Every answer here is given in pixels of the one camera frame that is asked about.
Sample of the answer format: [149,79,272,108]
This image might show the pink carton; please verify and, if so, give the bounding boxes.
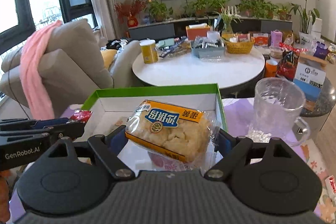
[270,29,284,47]

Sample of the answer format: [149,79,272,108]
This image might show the yellow canister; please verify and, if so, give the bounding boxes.
[139,39,159,64]

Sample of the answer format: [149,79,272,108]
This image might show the orange and white box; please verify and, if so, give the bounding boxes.
[252,32,271,47]

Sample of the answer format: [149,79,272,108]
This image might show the green-edged cardboard box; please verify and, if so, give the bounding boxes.
[81,83,228,159]

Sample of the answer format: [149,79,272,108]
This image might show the tall leafy plant white pot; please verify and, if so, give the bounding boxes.
[288,0,321,44]

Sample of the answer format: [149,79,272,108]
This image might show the purple gift bag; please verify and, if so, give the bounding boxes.
[313,41,330,59]

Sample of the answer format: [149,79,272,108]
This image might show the yellow cushion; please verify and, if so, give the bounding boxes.
[101,49,117,68]

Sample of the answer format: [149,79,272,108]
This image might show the grey armchair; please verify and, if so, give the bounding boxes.
[0,18,142,115]

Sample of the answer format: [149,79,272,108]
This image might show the clear glass mug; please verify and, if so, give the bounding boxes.
[248,77,311,147]

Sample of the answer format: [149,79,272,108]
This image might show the purple floral tablecloth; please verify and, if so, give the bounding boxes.
[8,97,336,224]

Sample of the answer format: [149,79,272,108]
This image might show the red and white packet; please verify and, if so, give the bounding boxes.
[324,175,336,201]

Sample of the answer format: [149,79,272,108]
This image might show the orange tissue box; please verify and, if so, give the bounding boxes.
[185,24,212,41]

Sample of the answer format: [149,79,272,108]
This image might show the orange canister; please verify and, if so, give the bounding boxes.
[264,59,278,78]

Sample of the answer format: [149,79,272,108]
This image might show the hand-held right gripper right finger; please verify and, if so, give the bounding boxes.
[204,129,289,180]

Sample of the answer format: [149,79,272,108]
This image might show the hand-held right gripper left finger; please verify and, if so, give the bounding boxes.
[51,126,136,180]

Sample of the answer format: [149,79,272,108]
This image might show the small potted green plant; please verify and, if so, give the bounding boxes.
[278,4,293,21]

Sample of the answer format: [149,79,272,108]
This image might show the grey television console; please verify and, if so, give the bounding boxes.
[128,16,293,41]

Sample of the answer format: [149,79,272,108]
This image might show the stacked clear plastic cups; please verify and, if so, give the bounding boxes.
[269,46,284,60]

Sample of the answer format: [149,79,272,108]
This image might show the red flower arrangement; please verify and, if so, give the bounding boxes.
[114,0,151,28]

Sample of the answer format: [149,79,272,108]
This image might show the grey plastic basket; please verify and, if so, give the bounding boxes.
[191,37,226,59]

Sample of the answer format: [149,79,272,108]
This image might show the red and black snack bag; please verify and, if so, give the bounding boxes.
[277,50,303,81]

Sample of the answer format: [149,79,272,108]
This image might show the black clothes pile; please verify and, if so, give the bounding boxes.
[99,39,129,51]

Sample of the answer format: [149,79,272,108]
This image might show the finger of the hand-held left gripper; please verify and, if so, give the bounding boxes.
[0,117,76,131]
[0,122,86,145]

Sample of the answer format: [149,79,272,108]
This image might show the cardboard box blue white label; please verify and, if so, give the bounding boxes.
[292,53,329,109]

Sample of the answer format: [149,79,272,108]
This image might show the glass vase with grass plant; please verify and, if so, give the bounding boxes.
[213,3,242,36]

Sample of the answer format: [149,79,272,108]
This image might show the white air purifier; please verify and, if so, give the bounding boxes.
[311,18,323,40]

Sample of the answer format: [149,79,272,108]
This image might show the yellow wicker basket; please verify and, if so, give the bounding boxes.
[222,33,255,54]

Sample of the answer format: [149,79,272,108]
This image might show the white plastic jar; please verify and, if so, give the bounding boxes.
[206,30,221,42]

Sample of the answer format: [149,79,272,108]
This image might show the pink blanket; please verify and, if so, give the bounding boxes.
[19,20,63,121]

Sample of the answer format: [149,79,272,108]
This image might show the white picket fence ornament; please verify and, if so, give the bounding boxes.
[225,6,241,16]

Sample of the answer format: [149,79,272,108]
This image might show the dark round side table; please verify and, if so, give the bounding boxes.
[301,76,336,118]

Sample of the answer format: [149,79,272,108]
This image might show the dark blue flat packets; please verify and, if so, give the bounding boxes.
[157,38,192,58]

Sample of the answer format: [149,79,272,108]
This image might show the small red snack packet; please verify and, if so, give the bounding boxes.
[69,109,93,124]

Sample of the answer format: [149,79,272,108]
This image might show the round white table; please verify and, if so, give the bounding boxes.
[132,49,265,91]

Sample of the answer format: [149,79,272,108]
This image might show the yellow cake packet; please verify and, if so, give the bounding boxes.
[125,99,220,164]

